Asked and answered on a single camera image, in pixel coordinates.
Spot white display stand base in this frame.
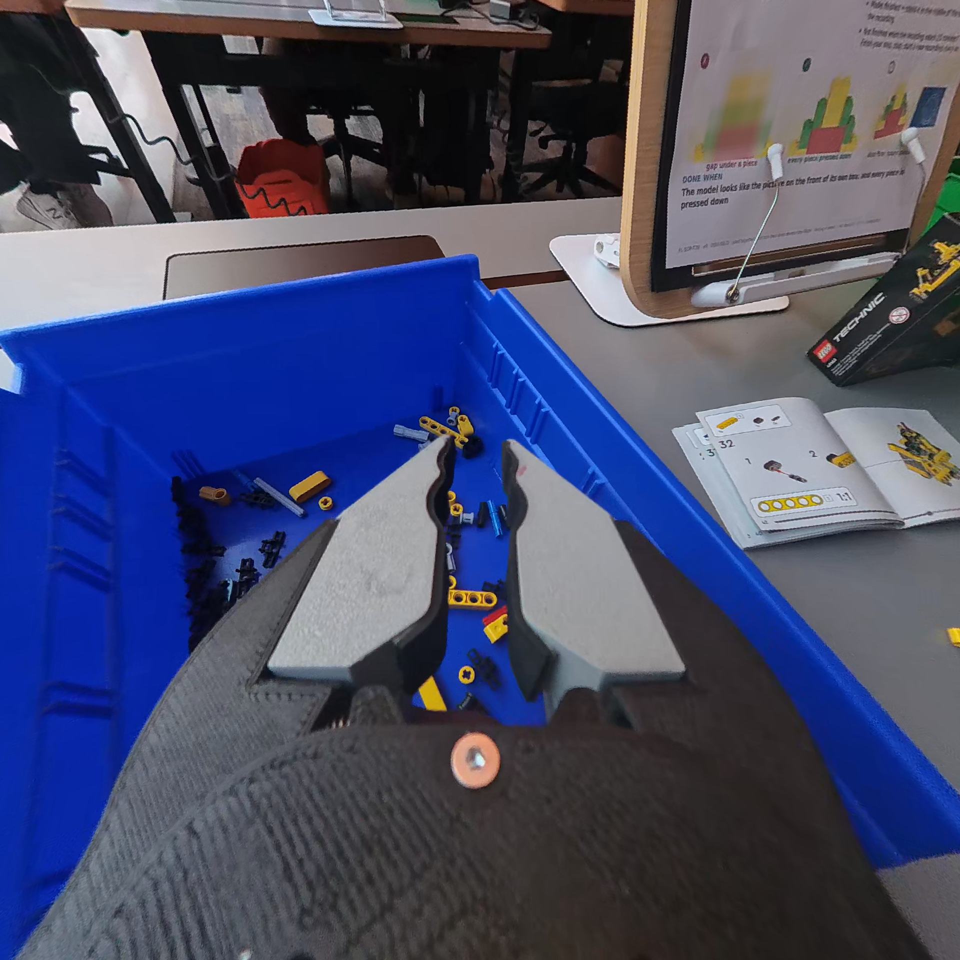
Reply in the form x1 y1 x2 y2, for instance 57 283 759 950
549 232 790 328

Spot black office chair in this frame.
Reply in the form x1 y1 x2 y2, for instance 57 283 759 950
517 45 625 200

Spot clear acrylic stand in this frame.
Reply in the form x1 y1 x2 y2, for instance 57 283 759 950
309 0 404 29

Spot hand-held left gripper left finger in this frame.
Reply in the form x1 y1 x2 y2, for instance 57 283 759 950
266 435 459 696

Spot wooden desk with black legs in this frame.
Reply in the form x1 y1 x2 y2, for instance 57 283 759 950
63 0 556 222

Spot black lego set box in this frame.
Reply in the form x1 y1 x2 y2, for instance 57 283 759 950
806 213 960 389

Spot printed instruction sheet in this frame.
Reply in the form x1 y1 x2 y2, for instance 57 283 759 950
666 0 960 265

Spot scattered black lego pins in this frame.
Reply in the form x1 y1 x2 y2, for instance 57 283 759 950
171 442 519 714

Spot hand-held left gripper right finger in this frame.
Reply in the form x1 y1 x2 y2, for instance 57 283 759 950
499 439 688 720

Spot grey lego axle rod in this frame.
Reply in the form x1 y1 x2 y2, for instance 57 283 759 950
252 477 307 519

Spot black coiled cable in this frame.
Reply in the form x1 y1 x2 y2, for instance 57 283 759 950
112 112 226 185

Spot lego instruction booklet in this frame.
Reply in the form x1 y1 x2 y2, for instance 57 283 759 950
671 396 960 550

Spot thin grey tether wire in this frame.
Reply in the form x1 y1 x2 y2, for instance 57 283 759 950
726 176 780 301

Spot blue plastic bin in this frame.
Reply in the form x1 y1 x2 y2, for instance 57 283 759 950
0 255 960 960

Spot wood framed display screen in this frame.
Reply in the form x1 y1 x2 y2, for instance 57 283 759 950
621 0 960 320

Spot green object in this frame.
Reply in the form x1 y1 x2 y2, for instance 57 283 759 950
926 153 960 226

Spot orange plastic basket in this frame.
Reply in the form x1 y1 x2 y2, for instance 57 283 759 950
234 138 331 220

